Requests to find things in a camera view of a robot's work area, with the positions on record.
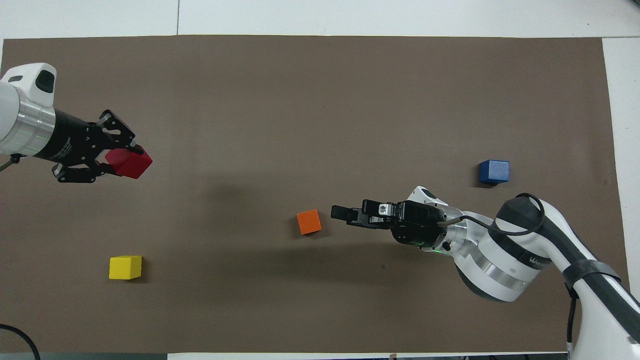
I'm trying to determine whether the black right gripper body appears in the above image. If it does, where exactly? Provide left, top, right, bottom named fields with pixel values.
left=389, top=200, right=449, bottom=249

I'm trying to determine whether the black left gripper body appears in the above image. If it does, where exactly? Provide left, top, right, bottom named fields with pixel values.
left=47, top=107, right=107, bottom=173

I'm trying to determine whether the red wooden block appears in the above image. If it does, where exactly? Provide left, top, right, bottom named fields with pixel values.
left=104, top=148, right=154, bottom=180

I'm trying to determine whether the orange wooden block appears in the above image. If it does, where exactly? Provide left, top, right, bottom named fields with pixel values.
left=296, top=209, right=323, bottom=236

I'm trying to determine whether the blue wooden block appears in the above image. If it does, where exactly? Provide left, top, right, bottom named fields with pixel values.
left=478, top=159, right=511, bottom=185

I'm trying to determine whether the yellow wooden block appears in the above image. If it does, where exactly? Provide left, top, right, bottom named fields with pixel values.
left=108, top=255, right=143, bottom=281

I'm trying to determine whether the brown table mat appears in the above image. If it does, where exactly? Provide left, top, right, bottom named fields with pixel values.
left=0, top=34, right=639, bottom=355

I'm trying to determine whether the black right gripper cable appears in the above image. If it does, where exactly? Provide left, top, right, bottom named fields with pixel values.
left=437, top=193, right=547, bottom=237

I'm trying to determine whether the black floor cable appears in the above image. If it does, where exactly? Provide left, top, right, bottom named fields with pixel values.
left=0, top=323, right=42, bottom=360

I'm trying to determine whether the black right arm link cable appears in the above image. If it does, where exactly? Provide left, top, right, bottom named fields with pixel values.
left=566, top=294, right=582, bottom=347

